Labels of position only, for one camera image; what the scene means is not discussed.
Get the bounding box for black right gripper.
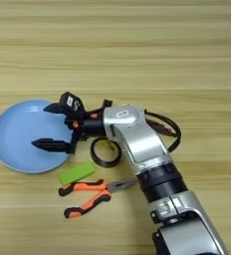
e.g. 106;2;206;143
31;103;108;154

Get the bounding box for black tape roll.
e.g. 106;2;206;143
90;136;122;168

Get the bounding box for orange and black pliers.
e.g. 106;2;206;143
58;178;138;220

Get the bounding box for blue round plate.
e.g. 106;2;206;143
0;99;75;174

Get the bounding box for green rectangular block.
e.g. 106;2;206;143
58;161;97;186

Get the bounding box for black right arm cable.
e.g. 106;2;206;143
143;109;182;153

